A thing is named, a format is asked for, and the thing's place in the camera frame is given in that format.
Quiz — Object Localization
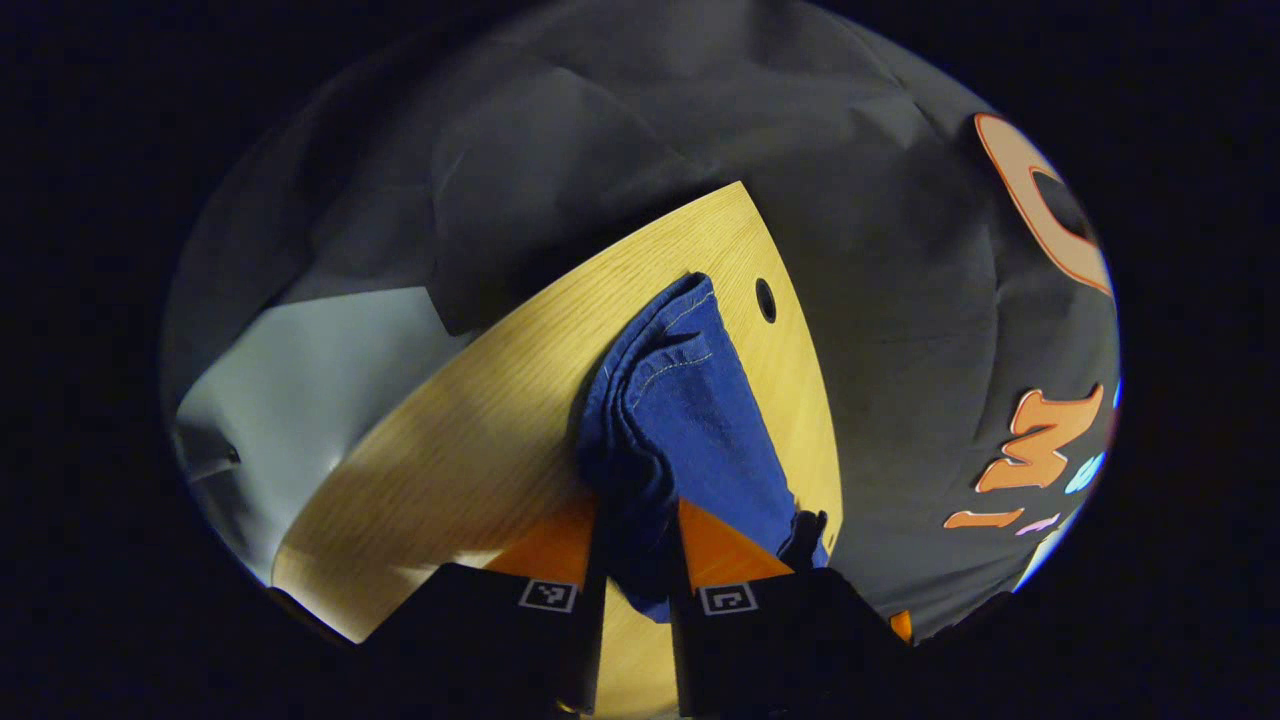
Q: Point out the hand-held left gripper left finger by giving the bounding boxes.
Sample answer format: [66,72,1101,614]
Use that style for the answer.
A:
[355,490,611,716]

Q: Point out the blue denim jeans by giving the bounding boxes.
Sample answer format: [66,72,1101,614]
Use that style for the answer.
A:
[572,272,831,623]

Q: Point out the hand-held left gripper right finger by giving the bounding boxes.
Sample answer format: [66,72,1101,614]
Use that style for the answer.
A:
[672,497,906,719]

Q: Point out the black backdrop cloth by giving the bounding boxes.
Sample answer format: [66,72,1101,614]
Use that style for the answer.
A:
[160,0,1121,641]

